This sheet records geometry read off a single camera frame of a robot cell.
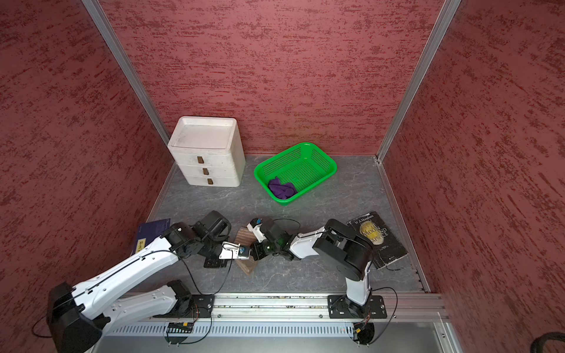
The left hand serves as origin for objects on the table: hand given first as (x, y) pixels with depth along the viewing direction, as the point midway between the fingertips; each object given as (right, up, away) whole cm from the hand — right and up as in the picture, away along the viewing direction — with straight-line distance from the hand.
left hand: (227, 256), depth 76 cm
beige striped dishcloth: (+3, +3, +13) cm, 14 cm away
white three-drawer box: (-12, +39, +14) cm, 43 cm away
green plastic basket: (+30, +34, +41) cm, 62 cm away
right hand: (+6, -3, +10) cm, 12 cm away
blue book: (-39, +5, +17) cm, 43 cm away
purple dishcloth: (+19, +22, +19) cm, 35 cm away
